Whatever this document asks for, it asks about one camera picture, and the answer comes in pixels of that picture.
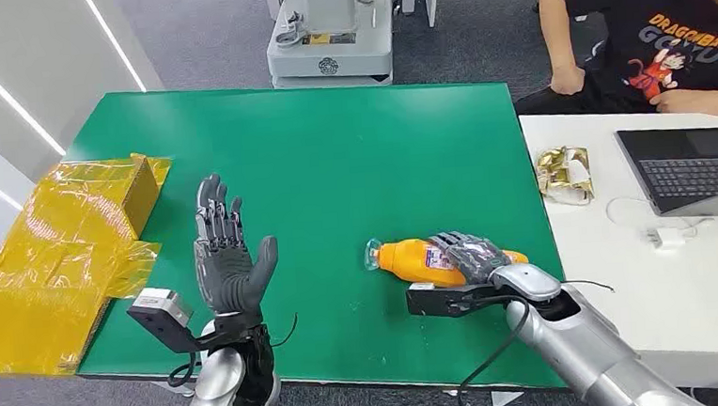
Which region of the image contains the white desk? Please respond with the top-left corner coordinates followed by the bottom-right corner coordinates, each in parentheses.
top-left (519, 102), bottom-right (718, 403)

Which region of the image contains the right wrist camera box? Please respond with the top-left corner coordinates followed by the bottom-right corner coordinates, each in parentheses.
top-left (404, 278), bottom-right (509, 321)

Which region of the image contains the green table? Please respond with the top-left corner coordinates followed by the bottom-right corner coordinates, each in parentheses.
top-left (58, 63), bottom-right (598, 406)

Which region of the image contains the orange juice bottle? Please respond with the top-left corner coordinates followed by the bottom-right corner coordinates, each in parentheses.
top-left (362, 228), bottom-right (532, 294)

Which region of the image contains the crumpled gold wrapper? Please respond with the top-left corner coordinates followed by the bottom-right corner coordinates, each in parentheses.
top-left (534, 144), bottom-right (598, 209)

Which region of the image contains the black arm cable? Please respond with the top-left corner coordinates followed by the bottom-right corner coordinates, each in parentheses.
top-left (450, 293), bottom-right (538, 406)
top-left (165, 351), bottom-right (201, 389)

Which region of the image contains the person's hand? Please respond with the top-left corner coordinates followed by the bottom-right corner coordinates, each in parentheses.
top-left (549, 62), bottom-right (587, 97)
top-left (649, 87), bottom-right (699, 116)

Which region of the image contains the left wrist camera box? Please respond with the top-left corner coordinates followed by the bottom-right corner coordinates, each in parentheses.
top-left (125, 284), bottom-right (219, 358)

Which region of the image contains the thin white cable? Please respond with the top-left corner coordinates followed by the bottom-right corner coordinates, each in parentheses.
top-left (604, 190), bottom-right (718, 243)

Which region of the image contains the dark grey laptop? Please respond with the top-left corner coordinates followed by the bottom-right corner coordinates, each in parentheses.
top-left (615, 124), bottom-right (718, 225)

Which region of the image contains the person's right hand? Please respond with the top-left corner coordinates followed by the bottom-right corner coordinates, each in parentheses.
top-left (549, 62), bottom-right (587, 97)

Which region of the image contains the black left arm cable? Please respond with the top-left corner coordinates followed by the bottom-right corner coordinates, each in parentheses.
top-left (165, 351), bottom-right (201, 389)

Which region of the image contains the white power adapter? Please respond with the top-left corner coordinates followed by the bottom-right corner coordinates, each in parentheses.
top-left (646, 225), bottom-right (688, 251)

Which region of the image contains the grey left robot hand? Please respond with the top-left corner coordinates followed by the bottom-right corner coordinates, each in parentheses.
top-left (189, 169), bottom-right (284, 322)

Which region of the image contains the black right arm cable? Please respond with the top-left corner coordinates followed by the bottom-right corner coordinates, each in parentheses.
top-left (450, 293), bottom-right (538, 406)

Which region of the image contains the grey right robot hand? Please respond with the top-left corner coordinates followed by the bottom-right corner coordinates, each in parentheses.
top-left (428, 227), bottom-right (515, 289)

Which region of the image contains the person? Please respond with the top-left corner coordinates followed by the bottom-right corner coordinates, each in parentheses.
top-left (507, 0), bottom-right (718, 137)

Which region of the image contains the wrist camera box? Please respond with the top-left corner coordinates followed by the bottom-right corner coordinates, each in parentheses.
top-left (404, 278), bottom-right (509, 321)
top-left (125, 284), bottom-right (219, 358)

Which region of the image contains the yellow taped cardboard box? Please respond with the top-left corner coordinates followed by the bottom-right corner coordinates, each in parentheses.
top-left (0, 150), bottom-right (185, 381)

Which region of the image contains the person's left hand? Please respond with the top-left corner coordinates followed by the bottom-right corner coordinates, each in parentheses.
top-left (649, 87), bottom-right (699, 116)

